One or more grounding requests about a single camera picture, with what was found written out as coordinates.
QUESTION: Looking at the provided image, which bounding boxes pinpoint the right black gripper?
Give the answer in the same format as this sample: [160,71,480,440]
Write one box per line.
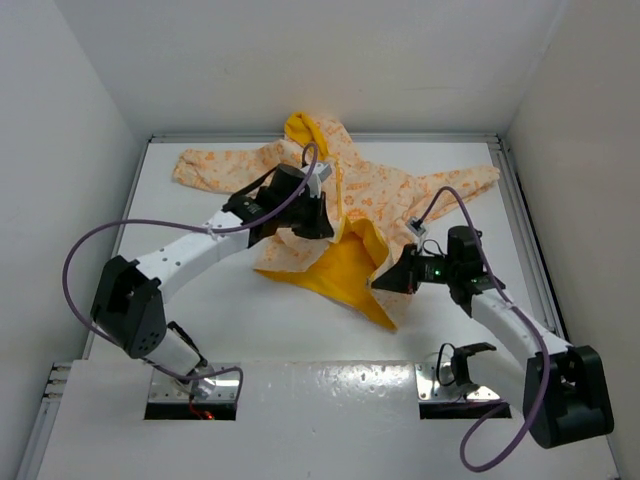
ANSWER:
[371,243,457,295]

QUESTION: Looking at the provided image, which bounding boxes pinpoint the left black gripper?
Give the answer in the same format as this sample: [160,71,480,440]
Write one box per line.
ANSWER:
[277,188,334,239]

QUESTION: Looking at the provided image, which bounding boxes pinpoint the orange patterned hooded jacket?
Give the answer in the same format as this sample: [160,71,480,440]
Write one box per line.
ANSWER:
[172,112,500,331]

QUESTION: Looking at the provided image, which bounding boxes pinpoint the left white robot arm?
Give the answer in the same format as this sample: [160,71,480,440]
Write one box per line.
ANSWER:
[91,163,334,379]

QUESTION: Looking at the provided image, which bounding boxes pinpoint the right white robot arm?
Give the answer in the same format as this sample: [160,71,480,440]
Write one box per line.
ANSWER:
[372,226,615,449]

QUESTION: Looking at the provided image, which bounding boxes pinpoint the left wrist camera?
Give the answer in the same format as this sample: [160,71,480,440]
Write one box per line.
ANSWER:
[312,162,332,183]

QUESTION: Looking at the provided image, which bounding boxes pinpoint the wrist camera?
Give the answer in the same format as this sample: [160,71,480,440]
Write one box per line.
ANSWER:
[312,162,332,183]
[406,217,428,246]

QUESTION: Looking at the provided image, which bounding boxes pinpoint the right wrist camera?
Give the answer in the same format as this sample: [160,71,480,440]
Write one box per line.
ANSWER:
[406,217,428,246]

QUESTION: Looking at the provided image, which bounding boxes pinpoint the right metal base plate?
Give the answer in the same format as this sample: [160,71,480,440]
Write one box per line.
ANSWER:
[414,360,500,406]

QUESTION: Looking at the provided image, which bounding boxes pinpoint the metal base plate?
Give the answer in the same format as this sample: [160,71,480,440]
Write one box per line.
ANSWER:
[148,364,241,405]
[414,360,500,406]

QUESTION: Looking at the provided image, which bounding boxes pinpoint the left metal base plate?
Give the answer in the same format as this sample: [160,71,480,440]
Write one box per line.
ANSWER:
[148,364,241,405]

